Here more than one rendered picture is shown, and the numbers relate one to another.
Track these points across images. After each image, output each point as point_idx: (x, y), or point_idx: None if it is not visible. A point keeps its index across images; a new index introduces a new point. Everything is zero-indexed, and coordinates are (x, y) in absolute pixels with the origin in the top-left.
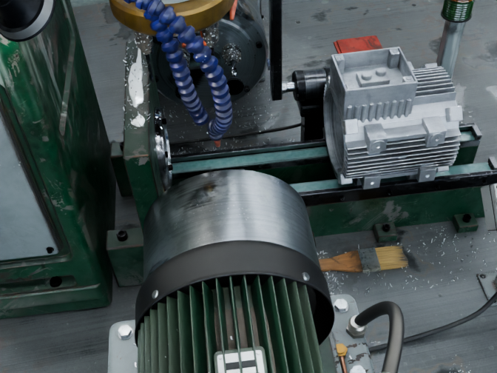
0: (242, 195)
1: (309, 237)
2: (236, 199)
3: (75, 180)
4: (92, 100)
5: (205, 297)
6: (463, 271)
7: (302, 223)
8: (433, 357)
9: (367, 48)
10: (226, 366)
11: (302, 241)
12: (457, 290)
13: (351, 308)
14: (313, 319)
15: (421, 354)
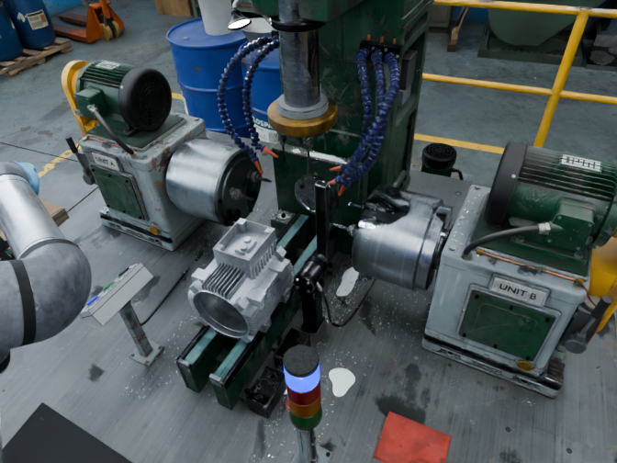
0: (214, 154)
1: (191, 186)
2: (214, 152)
3: (295, 143)
4: (369, 176)
5: (135, 67)
6: (173, 344)
7: (196, 183)
8: (155, 297)
9: (419, 457)
10: (116, 64)
11: (187, 175)
12: (167, 332)
13: (140, 159)
14: (134, 125)
15: (161, 294)
